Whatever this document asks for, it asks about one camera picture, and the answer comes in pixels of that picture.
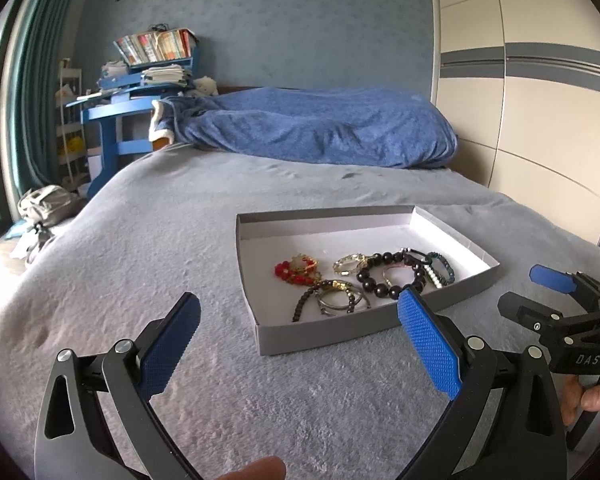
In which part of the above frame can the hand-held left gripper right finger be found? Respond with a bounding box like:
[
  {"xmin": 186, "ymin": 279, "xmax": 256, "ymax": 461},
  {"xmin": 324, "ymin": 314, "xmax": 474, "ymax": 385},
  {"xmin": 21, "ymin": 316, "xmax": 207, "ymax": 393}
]
[{"xmin": 396, "ymin": 287, "xmax": 567, "ymax": 480}]

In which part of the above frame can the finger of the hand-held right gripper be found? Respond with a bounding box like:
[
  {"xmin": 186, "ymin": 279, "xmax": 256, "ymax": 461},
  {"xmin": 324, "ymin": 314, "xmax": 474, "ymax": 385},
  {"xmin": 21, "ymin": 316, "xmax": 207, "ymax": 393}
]
[
  {"xmin": 529, "ymin": 264, "xmax": 600, "ymax": 313},
  {"xmin": 497, "ymin": 291, "xmax": 588, "ymax": 346}
]

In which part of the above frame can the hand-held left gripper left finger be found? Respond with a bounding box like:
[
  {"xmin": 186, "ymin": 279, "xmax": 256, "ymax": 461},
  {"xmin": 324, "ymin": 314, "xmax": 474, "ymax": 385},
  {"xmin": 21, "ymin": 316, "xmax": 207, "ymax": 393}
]
[{"xmin": 34, "ymin": 291, "xmax": 202, "ymax": 480}]

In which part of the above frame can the black cord white bead bracelet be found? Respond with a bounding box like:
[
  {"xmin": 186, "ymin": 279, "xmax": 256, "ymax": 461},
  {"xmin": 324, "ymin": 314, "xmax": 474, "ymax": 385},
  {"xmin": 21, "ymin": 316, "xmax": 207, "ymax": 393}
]
[{"xmin": 400, "ymin": 246, "xmax": 445, "ymax": 289}]

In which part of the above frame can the large black beaded bracelet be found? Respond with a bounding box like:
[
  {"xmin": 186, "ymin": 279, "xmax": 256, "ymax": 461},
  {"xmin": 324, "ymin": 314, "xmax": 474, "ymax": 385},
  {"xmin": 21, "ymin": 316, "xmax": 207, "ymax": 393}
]
[{"xmin": 356, "ymin": 250, "xmax": 428, "ymax": 302}]

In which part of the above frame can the dark blue beaded bracelet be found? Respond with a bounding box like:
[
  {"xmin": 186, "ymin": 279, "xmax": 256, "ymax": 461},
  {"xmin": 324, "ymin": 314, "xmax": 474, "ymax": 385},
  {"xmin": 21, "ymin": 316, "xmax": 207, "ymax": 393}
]
[{"xmin": 426, "ymin": 251, "xmax": 457, "ymax": 286}]

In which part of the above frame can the pink cord bracelet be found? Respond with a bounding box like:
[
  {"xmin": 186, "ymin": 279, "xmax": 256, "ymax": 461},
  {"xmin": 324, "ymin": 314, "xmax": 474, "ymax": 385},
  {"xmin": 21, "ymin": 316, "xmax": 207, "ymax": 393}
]
[{"xmin": 381, "ymin": 265, "xmax": 416, "ymax": 287}]

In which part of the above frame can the silver wire bangle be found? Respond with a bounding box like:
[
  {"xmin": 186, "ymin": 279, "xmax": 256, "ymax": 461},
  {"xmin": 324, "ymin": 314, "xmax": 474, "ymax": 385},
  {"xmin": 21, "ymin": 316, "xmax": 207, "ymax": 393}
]
[{"xmin": 314, "ymin": 287, "xmax": 373, "ymax": 317}]

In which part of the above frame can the gold chain bracelet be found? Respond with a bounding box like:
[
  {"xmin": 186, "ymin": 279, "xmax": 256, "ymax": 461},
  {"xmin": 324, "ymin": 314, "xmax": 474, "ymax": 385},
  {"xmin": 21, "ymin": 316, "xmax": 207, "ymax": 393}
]
[{"xmin": 332, "ymin": 252, "xmax": 373, "ymax": 277}]

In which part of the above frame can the small black beaded bracelet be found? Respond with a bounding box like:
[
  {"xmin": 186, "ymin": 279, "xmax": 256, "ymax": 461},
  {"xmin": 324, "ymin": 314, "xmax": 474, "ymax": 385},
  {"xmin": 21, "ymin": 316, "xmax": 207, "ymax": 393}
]
[{"xmin": 291, "ymin": 280, "xmax": 362, "ymax": 323}]

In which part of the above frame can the red and gold beaded bracelet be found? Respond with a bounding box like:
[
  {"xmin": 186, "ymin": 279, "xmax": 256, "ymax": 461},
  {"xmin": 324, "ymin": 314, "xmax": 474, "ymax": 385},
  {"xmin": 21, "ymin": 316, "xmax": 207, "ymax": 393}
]
[{"xmin": 274, "ymin": 254, "xmax": 323, "ymax": 287}]

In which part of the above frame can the grey cardboard box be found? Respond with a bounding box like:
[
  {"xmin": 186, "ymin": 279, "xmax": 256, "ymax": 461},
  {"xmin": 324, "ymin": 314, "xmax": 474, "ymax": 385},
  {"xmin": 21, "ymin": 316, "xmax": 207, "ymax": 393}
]
[{"xmin": 235, "ymin": 204, "xmax": 501, "ymax": 357}]

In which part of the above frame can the person's right hand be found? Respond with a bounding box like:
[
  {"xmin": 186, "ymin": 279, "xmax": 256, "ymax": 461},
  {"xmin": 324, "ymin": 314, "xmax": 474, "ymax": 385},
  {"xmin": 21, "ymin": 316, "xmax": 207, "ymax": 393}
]
[{"xmin": 560, "ymin": 374, "xmax": 600, "ymax": 433}]

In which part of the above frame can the person's left hand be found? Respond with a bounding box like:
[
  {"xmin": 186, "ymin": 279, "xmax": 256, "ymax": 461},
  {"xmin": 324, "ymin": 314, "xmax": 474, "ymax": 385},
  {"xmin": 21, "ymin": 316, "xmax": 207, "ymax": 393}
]
[{"xmin": 226, "ymin": 456, "xmax": 287, "ymax": 480}]

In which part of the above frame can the grey bed blanket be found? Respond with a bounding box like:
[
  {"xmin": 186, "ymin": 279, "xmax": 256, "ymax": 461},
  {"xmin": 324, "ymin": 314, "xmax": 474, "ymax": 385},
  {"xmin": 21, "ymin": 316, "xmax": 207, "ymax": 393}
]
[{"xmin": 0, "ymin": 147, "xmax": 600, "ymax": 480}]

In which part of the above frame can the grey backpack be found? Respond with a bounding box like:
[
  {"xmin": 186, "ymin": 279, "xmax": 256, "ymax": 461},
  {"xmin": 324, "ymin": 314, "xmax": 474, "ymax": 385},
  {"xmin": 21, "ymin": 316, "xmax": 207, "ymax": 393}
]
[{"xmin": 17, "ymin": 185, "xmax": 86, "ymax": 226}]

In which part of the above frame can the beige wardrobe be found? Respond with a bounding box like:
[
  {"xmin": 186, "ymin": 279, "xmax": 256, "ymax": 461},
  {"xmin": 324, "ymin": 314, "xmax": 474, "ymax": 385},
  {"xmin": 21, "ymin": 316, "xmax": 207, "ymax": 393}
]
[{"xmin": 430, "ymin": 0, "xmax": 600, "ymax": 251}]

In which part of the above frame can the blue desk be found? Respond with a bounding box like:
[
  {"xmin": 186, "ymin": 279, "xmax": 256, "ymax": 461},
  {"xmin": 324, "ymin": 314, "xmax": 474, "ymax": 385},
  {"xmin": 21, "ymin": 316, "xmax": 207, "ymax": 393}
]
[{"xmin": 65, "ymin": 40, "xmax": 201, "ymax": 198}]

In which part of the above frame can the blue pillow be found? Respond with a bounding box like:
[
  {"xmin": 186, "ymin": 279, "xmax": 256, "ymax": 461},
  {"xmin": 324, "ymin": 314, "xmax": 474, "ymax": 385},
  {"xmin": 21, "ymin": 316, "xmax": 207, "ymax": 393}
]
[{"xmin": 150, "ymin": 86, "xmax": 458, "ymax": 170}]

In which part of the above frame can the white shelf rack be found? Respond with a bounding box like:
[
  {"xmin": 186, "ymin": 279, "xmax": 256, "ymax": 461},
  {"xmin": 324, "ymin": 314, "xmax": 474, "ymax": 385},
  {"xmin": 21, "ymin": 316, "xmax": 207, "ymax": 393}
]
[{"xmin": 55, "ymin": 57, "xmax": 91, "ymax": 191}]

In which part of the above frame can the white plush toy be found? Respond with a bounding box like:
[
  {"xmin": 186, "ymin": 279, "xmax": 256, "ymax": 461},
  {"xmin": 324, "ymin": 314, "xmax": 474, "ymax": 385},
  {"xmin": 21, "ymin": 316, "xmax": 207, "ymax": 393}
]
[{"xmin": 192, "ymin": 75, "xmax": 222, "ymax": 98}]

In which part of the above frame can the stack of papers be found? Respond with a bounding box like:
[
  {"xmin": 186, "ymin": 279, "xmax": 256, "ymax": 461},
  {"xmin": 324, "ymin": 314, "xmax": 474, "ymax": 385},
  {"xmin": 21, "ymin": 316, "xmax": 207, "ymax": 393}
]
[{"xmin": 141, "ymin": 65, "xmax": 195, "ymax": 86}]

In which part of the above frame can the teal curtain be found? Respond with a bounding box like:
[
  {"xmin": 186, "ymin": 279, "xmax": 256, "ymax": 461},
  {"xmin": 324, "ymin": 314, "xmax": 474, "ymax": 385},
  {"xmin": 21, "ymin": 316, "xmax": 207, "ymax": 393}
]
[{"xmin": 0, "ymin": 0, "xmax": 88, "ymax": 221}]

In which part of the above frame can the row of books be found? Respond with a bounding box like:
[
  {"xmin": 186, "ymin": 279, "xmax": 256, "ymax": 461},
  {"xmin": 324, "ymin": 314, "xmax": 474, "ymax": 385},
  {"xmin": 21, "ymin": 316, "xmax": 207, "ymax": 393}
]
[{"xmin": 114, "ymin": 29, "xmax": 198, "ymax": 66}]

